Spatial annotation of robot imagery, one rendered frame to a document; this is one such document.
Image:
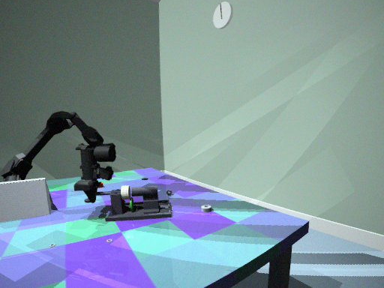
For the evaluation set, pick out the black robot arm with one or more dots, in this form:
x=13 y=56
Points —
x=17 y=168

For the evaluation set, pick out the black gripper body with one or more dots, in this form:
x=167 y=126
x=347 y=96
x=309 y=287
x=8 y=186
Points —
x=89 y=183

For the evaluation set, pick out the dark grey cylindrical rod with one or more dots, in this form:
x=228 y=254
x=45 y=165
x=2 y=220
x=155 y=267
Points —
x=101 y=193

